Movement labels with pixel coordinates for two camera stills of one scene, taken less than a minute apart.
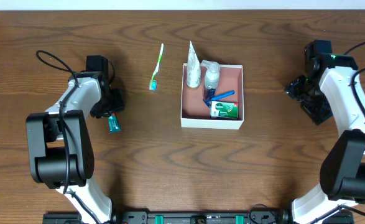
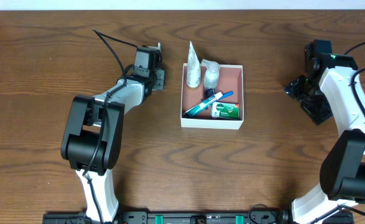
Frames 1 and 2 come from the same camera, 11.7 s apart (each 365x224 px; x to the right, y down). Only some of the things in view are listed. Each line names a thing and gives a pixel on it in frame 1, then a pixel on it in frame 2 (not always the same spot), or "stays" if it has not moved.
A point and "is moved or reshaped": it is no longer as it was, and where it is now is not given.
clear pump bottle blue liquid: (211, 77) stays
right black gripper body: (298, 93) stays
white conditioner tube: (194, 70) stays
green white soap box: (219, 109) stays
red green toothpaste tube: (113, 124) is moved or reshaped
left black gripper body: (108, 109) -> (160, 78)
